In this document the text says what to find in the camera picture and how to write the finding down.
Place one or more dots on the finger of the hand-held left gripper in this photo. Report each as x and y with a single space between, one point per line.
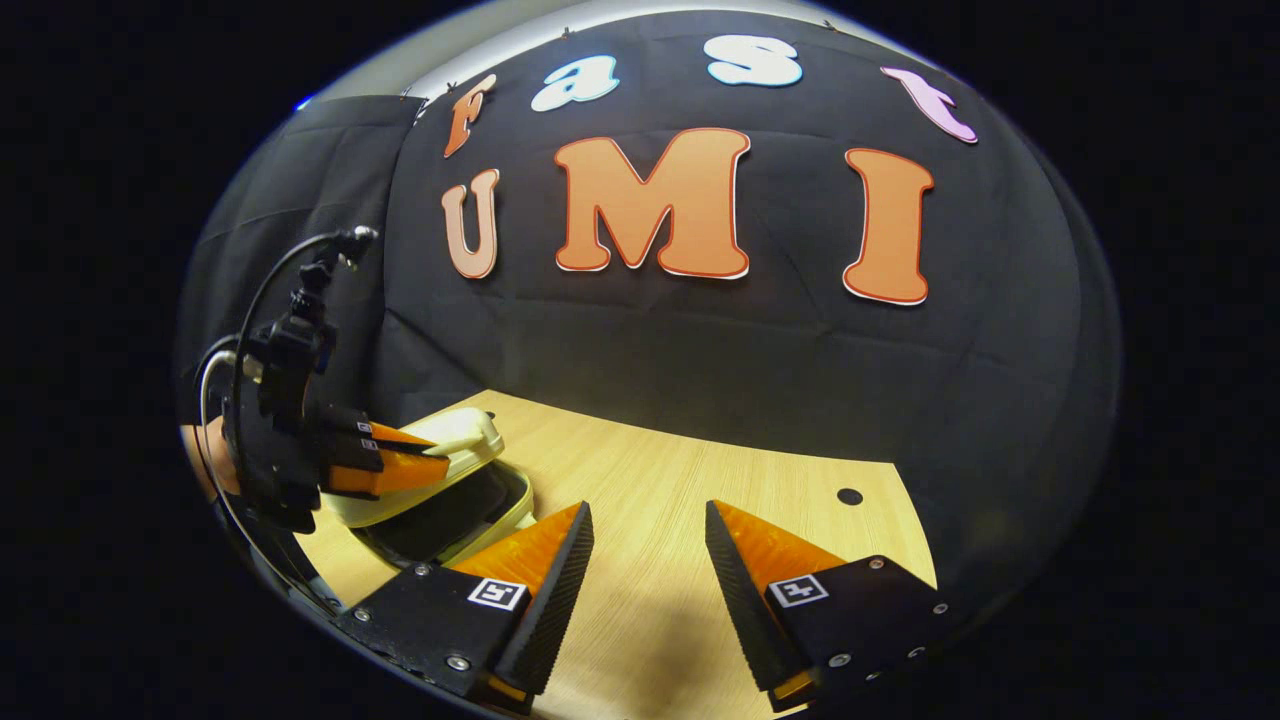
345 425
350 470

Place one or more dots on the black backdrop cloth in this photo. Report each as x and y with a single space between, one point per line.
700 370

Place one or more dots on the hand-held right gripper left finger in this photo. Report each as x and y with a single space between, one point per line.
555 600

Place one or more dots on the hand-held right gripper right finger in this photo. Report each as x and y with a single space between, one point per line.
745 600

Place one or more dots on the cream small suitcase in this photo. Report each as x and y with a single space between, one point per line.
465 435

